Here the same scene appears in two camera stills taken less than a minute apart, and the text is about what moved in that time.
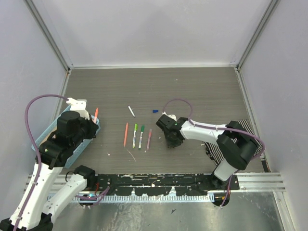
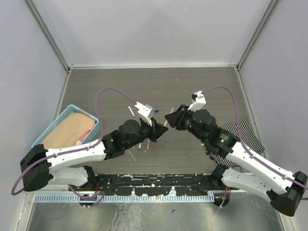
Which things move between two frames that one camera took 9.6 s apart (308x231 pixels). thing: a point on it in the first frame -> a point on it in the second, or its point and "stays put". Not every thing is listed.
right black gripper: (171, 144) -> (175, 119)
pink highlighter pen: (149, 139) stays put
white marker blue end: (132, 111) stays put
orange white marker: (96, 115) -> (166, 121)
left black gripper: (93, 127) -> (157, 130)
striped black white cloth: (215, 154) stays put
